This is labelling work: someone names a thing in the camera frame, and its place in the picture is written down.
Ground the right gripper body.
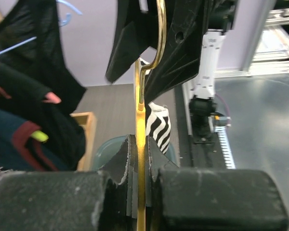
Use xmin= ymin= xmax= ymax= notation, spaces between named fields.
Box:
xmin=202 ymin=0 xmax=238 ymax=32

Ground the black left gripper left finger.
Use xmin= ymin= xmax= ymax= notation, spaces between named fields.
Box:
xmin=0 ymin=135 xmax=136 ymax=231

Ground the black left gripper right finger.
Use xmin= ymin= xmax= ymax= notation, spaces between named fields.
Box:
xmin=145 ymin=138 xmax=289 ymax=231

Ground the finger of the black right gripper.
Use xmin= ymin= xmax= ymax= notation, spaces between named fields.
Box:
xmin=105 ymin=0 xmax=158 ymax=83
xmin=144 ymin=0 xmax=207 ymax=102

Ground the striped tank top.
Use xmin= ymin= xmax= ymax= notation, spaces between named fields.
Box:
xmin=134 ymin=58 xmax=171 ymax=154

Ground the neon yellow hanger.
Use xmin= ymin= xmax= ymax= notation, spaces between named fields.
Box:
xmin=31 ymin=130 xmax=49 ymax=142

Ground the navy maroon-trim tank top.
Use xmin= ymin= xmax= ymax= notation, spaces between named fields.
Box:
xmin=0 ymin=110 xmax=69 ymax=171

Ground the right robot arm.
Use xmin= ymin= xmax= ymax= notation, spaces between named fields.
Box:
xmin=105 ymin=0 xmax=237 ymax=119

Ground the light blue hanger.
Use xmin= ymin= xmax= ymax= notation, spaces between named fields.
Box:
xmin=0 ymin=0 xmax=83 ymax=59

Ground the black tank top on pink hanger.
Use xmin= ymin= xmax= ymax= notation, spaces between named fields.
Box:
xmin=0 ymin=60 xmax=87 ymax=169

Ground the pink hanger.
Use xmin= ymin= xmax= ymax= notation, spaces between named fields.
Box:
xmin=0 ymin=60 xmax=62 ymax=104

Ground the blue plastic tub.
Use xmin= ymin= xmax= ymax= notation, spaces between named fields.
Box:
xmin=91 ymin=136 xmax=180 ymax=171

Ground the wooden clothes rack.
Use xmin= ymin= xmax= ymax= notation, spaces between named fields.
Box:
xmin=0 ymin=0 xmax=86 ymax=171

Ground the white cable duct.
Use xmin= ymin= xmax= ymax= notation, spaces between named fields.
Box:
xmin=215 ymin=126 xmax=236 ymax=169

